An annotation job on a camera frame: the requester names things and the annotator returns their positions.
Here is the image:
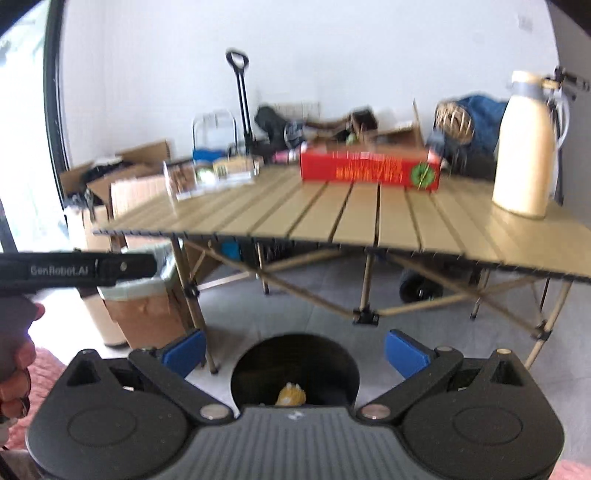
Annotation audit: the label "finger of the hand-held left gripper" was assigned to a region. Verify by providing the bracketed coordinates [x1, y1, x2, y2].
[99, 254, 157, 284]

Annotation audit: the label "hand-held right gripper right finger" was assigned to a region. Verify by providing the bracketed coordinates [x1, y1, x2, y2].
[356, 329, 527, 420]

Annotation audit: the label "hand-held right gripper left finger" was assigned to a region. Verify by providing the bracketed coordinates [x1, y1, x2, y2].
[67, 329, 234, 421]

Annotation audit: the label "black round bin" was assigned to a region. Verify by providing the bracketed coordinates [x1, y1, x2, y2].
[230, 333, 361, 409]

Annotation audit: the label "yellow plush toy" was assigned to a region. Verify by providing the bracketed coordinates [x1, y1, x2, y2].
[275, 381, 307, 407]

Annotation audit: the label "person's left hand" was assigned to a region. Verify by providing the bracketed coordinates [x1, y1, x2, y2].
[0, 295, 46, 418]

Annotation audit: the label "cardboard box with green liner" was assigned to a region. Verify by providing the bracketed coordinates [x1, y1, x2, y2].
[97, 244, 197, 349]

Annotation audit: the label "black cart wheel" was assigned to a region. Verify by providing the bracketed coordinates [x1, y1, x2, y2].
[399, 268, 445, 304]

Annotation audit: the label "large plain cardboard box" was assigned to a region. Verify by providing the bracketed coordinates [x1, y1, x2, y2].
[110, 175, 174, 218]

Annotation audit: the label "clear cookie jar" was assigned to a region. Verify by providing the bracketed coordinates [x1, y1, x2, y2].
[162, 159, 197, 199]

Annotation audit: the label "cardboard box with clothes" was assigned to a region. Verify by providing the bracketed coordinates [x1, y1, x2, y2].
[59, 140, 174, 208]

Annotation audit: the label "small tan carton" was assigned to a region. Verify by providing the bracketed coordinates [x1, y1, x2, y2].
[213, 155, 262, 181]

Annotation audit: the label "pink rug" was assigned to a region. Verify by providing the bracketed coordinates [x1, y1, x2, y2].
[0, 346, 65, 480]

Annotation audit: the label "red cardboard box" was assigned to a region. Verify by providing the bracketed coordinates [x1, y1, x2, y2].
[298, 141, 443, 191]

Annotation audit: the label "black suitcase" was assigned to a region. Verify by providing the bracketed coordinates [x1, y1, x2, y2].
[443, 147, 498, 179]

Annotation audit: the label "black hand trolley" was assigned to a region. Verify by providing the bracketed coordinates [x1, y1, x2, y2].
[226, 49, 257, 154]

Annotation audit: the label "grey blue bottle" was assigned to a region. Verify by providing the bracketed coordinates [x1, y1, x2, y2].
[427, 131, 449, 160]

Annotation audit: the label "open brown cardboard box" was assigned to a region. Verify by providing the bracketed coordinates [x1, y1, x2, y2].
[351, 98, 426, 149]

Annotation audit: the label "cream thermos jug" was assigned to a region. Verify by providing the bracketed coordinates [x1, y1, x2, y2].
[491, 69, 571, 219]

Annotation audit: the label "rattan ball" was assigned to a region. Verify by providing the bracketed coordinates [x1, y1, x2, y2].
[433, 101, 476, 142]

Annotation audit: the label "black phone holder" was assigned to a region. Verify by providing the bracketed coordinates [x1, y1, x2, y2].
[545, 66, 591, 93]

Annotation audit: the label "white metal frame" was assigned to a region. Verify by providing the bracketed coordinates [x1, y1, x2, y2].
[191, 109, 239, 153]

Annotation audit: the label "black door frame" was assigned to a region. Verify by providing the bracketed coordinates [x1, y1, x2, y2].
[43, 0, 75, 172]

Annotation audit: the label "white wall sockets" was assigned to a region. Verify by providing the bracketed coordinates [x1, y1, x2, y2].
[272, 101, 321, 119]

